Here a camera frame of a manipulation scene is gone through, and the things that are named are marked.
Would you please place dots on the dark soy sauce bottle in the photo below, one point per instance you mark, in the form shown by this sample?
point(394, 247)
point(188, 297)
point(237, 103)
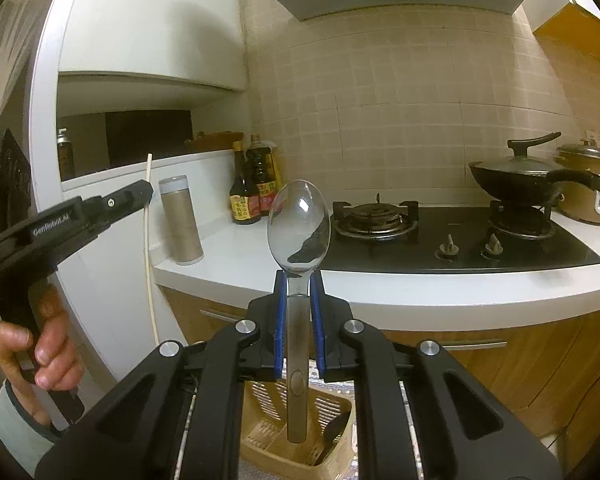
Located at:
point(244, 200)

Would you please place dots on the black glass gas stove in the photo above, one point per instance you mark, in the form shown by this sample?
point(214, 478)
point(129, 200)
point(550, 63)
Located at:
point(420, 255)

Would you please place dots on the yellow wall cabinet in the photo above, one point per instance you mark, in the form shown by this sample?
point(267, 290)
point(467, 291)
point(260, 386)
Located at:
point(575, 20)

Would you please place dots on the white wall cabinet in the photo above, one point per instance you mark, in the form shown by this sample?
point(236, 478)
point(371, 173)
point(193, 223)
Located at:
point(155, 20)

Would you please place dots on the stove knob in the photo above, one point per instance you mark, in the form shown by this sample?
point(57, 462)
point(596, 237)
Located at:
point(493, 247)
point(447, 249)

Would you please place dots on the steel spoon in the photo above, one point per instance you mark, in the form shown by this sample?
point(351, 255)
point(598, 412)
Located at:
point(298, 230)

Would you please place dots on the black wok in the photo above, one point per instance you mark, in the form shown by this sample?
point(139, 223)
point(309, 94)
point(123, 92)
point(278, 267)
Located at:
point(515, 185)

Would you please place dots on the wall socket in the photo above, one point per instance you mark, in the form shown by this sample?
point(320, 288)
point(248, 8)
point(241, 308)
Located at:
point(594, 137)

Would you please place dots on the gas burner grate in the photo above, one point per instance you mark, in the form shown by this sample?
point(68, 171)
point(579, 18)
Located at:
point(522, 220)
point(375, 217)

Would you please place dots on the golden rice cooker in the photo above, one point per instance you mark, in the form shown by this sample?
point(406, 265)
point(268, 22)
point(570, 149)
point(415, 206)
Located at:
point(582, 200)

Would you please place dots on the beige thermos bottle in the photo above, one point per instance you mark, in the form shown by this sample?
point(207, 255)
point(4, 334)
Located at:
point(181, 220)

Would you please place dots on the wooden base cabinet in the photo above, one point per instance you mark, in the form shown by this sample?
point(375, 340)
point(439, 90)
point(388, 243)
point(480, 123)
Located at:
point(530, 375)

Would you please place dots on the black appliance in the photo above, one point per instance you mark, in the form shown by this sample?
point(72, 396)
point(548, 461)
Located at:
point(147, 137)

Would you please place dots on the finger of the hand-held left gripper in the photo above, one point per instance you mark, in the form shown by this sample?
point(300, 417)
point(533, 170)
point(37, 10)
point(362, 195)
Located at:
point(122, 202)

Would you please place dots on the glass wok lid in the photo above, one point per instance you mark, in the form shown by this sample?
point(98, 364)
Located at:
point(520, 162)

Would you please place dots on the white chopstick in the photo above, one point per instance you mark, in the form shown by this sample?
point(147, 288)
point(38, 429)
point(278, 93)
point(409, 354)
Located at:
point(148, 260)

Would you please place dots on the beige plastic utensil basket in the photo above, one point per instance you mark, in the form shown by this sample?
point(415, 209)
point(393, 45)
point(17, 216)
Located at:
point(267, 440)

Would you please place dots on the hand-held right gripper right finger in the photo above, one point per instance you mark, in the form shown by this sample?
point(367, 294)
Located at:
point(316, 325)

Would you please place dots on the person's left forearm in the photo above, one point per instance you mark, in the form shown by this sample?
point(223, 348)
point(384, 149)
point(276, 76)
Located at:
point(17, 425)

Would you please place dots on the dark spray can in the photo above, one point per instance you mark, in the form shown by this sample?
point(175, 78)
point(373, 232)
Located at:
point(65, 157)

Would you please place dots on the person's left hand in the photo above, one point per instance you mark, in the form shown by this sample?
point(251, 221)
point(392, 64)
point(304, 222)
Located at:
point(55, 350)

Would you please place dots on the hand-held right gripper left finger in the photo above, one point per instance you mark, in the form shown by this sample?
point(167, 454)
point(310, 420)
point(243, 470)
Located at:
point(281, 325)

